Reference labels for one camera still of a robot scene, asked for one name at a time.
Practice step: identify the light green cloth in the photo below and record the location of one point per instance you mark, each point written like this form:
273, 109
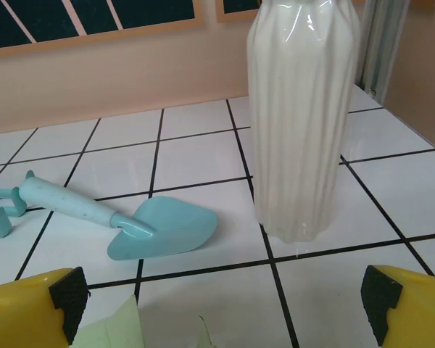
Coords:
123, 330

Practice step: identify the aluminium corner post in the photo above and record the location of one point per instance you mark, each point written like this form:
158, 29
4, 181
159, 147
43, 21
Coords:
382, 43

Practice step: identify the white ribbed ceramic vase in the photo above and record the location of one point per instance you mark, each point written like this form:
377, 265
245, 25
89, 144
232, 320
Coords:
301, 127

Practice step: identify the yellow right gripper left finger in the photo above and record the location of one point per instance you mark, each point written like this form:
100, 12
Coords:
18, 311

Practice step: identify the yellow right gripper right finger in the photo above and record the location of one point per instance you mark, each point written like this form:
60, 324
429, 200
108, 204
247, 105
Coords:
417, 311

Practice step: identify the light blue garden fork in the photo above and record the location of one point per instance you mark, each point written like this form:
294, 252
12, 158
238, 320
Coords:
0, 217

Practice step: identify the light blue garden trowel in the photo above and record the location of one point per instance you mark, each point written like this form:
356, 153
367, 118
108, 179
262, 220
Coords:
166, 228

